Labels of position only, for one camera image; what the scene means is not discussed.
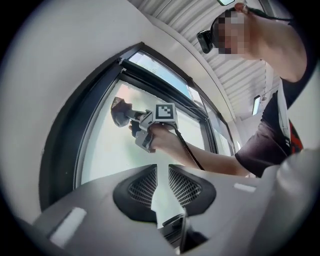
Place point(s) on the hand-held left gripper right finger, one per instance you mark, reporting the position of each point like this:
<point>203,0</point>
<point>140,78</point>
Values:
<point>237,212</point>

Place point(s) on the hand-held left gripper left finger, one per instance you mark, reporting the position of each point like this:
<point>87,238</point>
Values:
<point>100,212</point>

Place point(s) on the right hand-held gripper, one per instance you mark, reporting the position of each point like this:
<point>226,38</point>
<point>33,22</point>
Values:
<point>165,112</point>

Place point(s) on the grey cloth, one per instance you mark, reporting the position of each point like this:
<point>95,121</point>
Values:
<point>120,112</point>

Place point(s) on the frosted window glass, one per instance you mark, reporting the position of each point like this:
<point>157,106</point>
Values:
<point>105,150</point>

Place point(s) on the person's right forearm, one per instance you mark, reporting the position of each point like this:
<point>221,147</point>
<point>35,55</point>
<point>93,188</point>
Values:
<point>207,157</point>

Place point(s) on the person's right hand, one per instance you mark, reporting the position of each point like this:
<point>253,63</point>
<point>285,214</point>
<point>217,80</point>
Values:
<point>163,136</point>

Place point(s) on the clear upper window pane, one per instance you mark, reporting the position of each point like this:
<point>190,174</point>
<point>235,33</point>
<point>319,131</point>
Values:
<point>162,72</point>

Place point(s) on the black-framed window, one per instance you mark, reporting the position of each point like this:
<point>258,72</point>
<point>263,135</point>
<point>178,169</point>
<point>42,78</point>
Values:
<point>65,125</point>

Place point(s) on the black red printed t-shirt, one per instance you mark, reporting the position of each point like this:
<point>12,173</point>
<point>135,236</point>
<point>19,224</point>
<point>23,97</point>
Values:
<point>262,140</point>

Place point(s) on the rectangular ceiling light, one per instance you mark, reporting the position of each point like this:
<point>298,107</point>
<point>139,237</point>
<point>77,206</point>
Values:
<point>226,2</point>
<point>256,105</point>

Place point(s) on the white chest harness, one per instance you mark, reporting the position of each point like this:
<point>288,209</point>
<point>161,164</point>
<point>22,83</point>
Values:
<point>282,105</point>

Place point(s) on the person's head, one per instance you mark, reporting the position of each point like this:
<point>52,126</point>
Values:
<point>275,45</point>

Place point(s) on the black head-mounted camera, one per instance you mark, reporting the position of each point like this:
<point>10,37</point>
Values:
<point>206,40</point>

